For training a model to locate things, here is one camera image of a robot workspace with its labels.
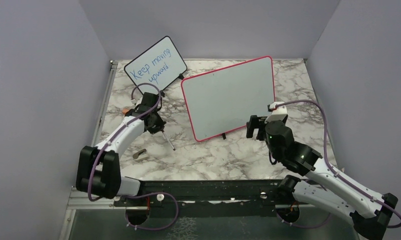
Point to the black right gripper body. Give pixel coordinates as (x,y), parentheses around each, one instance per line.
(276,153)

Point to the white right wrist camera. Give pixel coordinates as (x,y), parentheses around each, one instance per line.
(278,112)

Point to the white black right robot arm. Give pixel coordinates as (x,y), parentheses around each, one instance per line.
(368,211)

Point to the black framed written whiteboard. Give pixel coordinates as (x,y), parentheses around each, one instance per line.
(157,67)

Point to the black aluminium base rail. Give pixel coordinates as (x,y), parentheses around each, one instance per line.
(214,198)

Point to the white whiteboard marker pen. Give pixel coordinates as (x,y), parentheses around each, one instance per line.
(168,140)

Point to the pink framed whiteboard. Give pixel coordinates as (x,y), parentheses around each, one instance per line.
(222,100)

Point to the orange small eraser piece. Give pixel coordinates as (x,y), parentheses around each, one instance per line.
(124,112)

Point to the grey whiteboard eraser block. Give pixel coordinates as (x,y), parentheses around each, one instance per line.
(140,155)

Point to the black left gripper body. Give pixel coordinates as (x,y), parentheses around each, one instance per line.
(158,123)

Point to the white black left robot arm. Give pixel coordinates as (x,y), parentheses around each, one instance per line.
(99,172)

